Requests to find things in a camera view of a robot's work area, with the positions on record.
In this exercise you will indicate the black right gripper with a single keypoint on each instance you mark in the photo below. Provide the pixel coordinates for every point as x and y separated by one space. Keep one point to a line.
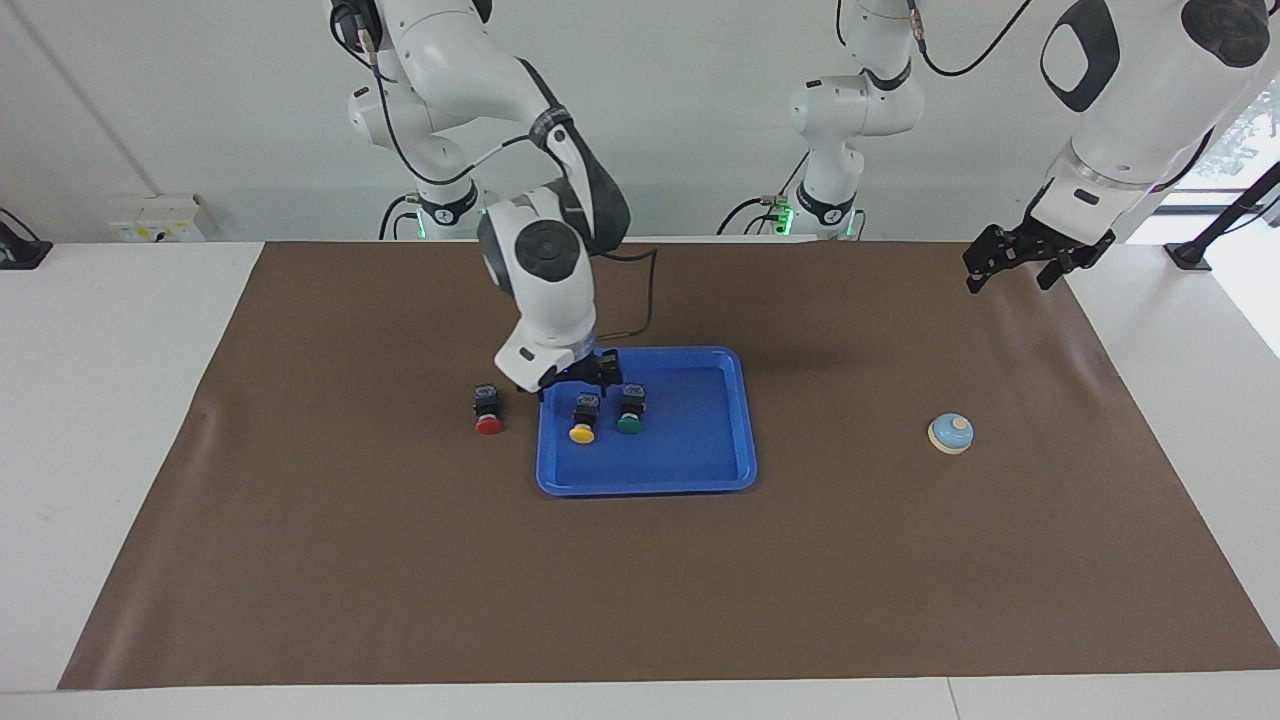
578 378

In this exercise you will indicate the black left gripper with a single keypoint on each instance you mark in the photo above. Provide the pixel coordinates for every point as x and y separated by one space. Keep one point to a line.
1040 240

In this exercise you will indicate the yellow push button switch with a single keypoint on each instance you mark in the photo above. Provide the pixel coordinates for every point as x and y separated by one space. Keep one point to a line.
582 433

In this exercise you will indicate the green push button switch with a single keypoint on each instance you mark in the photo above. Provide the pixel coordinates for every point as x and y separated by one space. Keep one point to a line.
629 424

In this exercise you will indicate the red push button switch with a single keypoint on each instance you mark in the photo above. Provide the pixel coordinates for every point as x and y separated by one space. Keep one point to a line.
489 424

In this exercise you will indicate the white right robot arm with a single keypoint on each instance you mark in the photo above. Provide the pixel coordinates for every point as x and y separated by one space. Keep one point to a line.
545 280

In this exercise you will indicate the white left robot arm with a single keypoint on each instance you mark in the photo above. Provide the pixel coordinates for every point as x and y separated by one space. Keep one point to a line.
1130 120

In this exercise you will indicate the blue plastic tray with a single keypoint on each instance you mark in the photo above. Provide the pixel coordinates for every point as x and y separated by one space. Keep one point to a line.
680 460

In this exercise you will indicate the black tripod stand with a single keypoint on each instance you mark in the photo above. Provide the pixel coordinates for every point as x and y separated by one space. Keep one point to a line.
1188 256

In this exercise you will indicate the brown table mat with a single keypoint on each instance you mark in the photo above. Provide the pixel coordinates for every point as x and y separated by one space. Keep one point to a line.
400 580

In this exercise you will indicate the bright window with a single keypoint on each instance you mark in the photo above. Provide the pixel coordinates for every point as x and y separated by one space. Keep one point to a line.
1255 125

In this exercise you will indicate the white power box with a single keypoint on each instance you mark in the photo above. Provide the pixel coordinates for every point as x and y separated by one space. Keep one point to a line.
160 220

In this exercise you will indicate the black clamp stand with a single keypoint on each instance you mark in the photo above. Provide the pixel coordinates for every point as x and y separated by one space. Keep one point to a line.
25 252

